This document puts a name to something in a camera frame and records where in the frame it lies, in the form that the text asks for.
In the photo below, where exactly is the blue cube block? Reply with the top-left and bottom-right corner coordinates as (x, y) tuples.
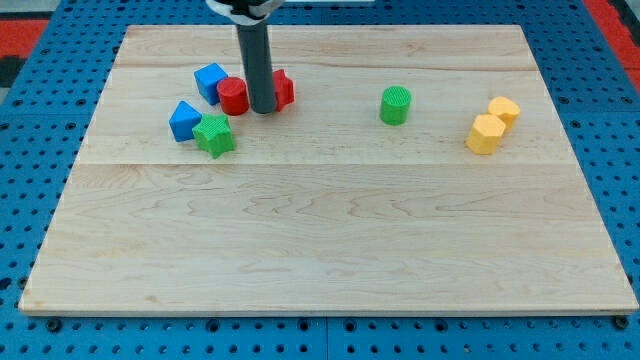
(194, 63), (228, 106)

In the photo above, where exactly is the red star block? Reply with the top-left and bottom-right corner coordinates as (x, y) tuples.
(273, 69), (295, 112)

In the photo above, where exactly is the green cylinder block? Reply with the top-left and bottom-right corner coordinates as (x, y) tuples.
(379, 86), (412, 126)

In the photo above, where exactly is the yellow hexagon block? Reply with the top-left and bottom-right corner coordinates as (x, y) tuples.
(465, 114), (506, 155)

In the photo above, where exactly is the light wooden board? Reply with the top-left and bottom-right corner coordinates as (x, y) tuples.
(19, 25), (638, 317)

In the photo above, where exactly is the red cylinder block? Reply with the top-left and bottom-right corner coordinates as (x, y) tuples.
(216, 77), (249, 116)

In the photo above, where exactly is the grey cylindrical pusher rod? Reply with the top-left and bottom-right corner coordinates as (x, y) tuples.
(236, 21), (277, 114)

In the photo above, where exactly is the yellow heart block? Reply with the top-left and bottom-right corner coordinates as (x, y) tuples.
(487, 96), (521, 133)

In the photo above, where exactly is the green star block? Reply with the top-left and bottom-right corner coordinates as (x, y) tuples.
(192, 114), (235, 159)

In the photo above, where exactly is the blue triangle block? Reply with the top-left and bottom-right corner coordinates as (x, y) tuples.
(169, 101), (202, 142)

